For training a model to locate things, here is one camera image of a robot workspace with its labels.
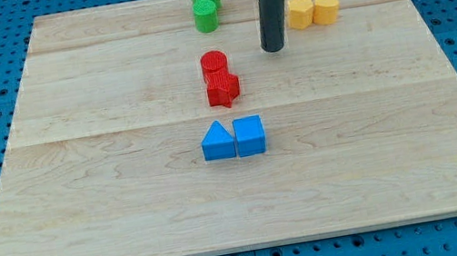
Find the yellow heart block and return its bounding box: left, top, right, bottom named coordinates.
left=313, top=0, right=340, bottom=25

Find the blue triangle block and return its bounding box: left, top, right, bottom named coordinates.
left=201, top=120, right=236, bottom=161

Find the blue cube block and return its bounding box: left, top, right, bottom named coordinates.
left=233, top=114, right=267, bottom=157

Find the red star block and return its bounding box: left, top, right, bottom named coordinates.
left=205, top=69, right=240, bottom=108

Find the red cylinder block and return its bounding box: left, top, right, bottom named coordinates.
left=199, top=50, right=228, bottom=83

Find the green cylinder block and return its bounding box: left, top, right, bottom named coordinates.
left=192, top=0, right=219, bottom=34

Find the yellow hexagon block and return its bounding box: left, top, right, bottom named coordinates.
left=287, top=0, right=314, bottom=30

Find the black cylindrical pointer tool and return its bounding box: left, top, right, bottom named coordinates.
left=258, top=0, right=285, bottom=53

